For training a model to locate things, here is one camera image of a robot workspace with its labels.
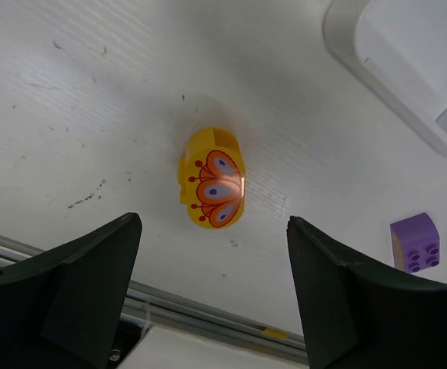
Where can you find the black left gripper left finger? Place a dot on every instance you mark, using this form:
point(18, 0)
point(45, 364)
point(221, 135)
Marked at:
point(60, 308)

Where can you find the yellow butterfly lego brick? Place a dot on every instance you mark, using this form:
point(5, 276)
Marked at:
point(211, 175)

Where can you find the purple curved lego brick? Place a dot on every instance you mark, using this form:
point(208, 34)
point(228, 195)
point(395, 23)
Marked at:
point(415, 243)

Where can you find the white compartment tray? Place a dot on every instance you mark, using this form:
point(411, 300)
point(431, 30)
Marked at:
point(399, 50)

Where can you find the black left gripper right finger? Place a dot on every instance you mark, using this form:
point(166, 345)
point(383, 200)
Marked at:
point(357, 312)

